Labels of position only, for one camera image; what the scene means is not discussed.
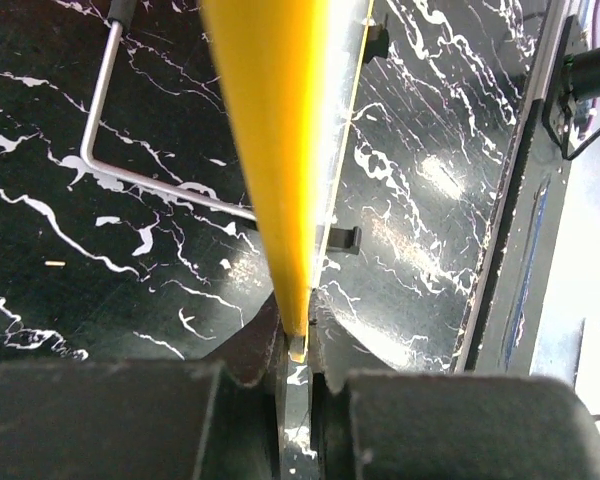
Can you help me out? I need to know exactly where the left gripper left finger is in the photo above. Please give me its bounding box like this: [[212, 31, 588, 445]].
[[0, 299, 285, 479]]

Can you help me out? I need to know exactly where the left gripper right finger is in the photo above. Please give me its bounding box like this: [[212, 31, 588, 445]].
[[308, 291, 600, 479]]

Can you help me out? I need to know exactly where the yellow framed whiteboard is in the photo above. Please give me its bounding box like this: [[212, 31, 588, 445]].
[[80, 1, 382, 363]]

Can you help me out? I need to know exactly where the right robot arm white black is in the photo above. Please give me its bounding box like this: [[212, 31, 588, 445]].
[[562, 47, 600, 101]]

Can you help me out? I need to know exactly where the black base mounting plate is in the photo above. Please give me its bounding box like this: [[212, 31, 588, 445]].
[[453, 1, 592, 375]]

